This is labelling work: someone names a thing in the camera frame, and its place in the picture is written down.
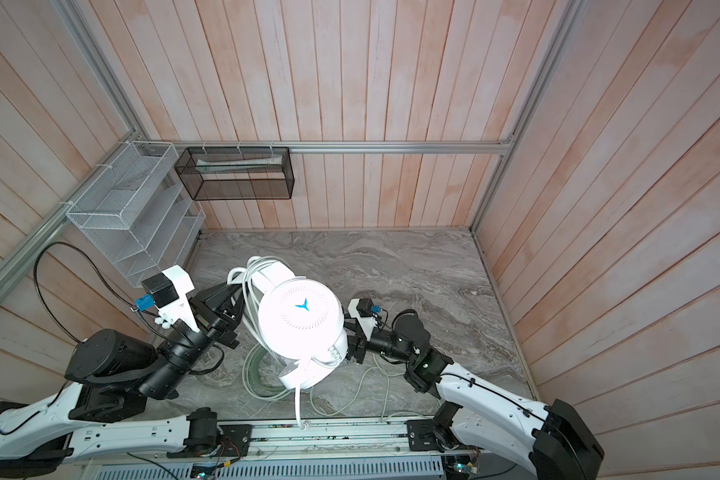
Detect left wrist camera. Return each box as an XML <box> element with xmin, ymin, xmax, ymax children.
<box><xmin>134</xmin><ymin>265</ymin><xmax>200</xmax><ymax>333</ymax></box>

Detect black mesh basket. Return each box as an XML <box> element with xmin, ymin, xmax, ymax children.
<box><xmin>174</xmin><ymin>146</ymin><xmax>295</xmax><ymax>201</ymax></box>

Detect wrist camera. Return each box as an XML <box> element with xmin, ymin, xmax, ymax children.
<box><xmin>348</xmin><ymin>298</ymin><xmax>382</xmax><ymax>340</ymax></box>
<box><xmin>134</xmin><ymin>265</ymin><xmax>200</xmax><ymax>333</ymax></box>

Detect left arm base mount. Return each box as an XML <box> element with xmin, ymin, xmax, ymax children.
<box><xmin>167</xmin><ymin>407</ymin><xmax>253</xmax><ymax>458</ymax></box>

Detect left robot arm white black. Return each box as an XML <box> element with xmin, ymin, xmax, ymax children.
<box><xmin>0</xmin><ymin>283</ymin><xmax>243</xmax><ymax>479</ymax></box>

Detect white headphones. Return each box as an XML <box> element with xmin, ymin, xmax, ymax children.
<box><xmin>226</xmin><ymin>256</ymin><xmax>348</xmax><ymax>390</ymax></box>

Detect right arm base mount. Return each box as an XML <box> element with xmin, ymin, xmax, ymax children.
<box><xmin>405</xmin><ymin>402</ymin><xmax>487</xmax><ymax>453</ymax></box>

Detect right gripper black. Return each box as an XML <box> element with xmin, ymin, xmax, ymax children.
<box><xmin>329</xmin><ymin>312</ymin><xmax>418</xmax><ymax>366</ymax></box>

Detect white wire mesh shelf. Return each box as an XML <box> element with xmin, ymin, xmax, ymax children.
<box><xmin>67</xmin><ymin>141</ymin><xmax>205</xmax><ymax>288</ymax></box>

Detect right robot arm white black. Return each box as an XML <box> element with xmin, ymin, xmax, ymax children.
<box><xmin>344</xmin><ymin>309</ymin><xmax>605</xmax><ymax>479</ymax></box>

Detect green headphones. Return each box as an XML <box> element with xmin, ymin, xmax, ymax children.
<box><xmin>242</xmin><ymin>344</ymin><xmax>289</xmax><ymax>402</ymax></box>

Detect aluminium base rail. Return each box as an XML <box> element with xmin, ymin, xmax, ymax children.
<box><xmin>73</xmin><ymin>416</ymin><xmax>503</xmax><ymax>479</ymax></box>

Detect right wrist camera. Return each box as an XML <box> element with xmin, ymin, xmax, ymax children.
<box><xmin>348</xmin><ymin>298</ymin><xmax>382</xmax><ymax>340</ymax></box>

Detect aluminium frame bar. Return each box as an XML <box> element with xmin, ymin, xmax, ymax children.
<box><xmin>144</xmin><ymin>140</ymin><xmax>512</xmax><ymax>155</ymax></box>

